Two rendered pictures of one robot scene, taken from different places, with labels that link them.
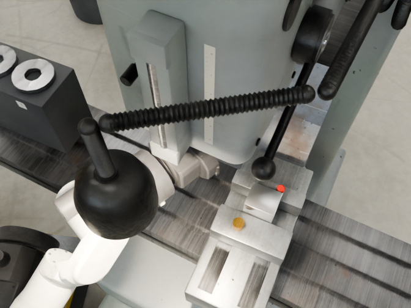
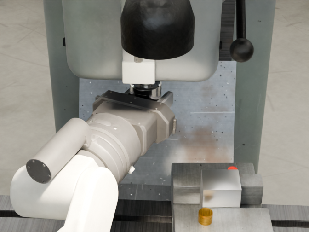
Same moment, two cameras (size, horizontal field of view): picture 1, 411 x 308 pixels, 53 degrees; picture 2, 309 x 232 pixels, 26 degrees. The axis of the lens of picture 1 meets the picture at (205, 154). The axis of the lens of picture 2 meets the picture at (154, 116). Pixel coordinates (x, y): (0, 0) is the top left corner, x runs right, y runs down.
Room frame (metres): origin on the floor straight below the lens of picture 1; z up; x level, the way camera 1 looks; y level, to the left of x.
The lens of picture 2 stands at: (-0.38, 0.32, 1.76)
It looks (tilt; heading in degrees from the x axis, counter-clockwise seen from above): 33 degrees down; 336
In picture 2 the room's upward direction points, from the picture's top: straight up
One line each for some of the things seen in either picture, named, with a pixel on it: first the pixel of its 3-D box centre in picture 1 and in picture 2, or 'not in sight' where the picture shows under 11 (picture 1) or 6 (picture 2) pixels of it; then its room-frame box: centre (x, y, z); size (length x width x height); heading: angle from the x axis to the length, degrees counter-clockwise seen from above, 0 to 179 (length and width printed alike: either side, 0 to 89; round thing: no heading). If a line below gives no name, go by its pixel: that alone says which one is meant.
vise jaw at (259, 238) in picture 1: (250, 234); (222, 229); (0.29, -0.09, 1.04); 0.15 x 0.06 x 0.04; 66
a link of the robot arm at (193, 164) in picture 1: (166, 165); (117, 135); (0.33, 0.06, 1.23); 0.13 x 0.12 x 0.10; 42
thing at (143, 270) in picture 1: (207, 227); not in sight; (0.39, -0.01, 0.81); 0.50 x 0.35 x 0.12; 153
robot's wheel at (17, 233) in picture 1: (27, 243); not in sight; (0.45, 0.58, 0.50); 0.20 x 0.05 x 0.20; 83
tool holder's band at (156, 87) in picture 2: not in sight; (145, 84); (0.39, -0.01, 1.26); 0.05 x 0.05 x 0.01
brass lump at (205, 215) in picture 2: (238, 223); (205, 216); (0.30, -0.06, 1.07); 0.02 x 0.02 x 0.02
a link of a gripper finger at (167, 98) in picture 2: not in sight; (164, 107); (0.37, -0.03, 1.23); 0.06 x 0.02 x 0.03; 132
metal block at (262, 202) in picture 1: (262, 205); (220, 194); (0.34, -0.11, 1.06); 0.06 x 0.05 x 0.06; 66
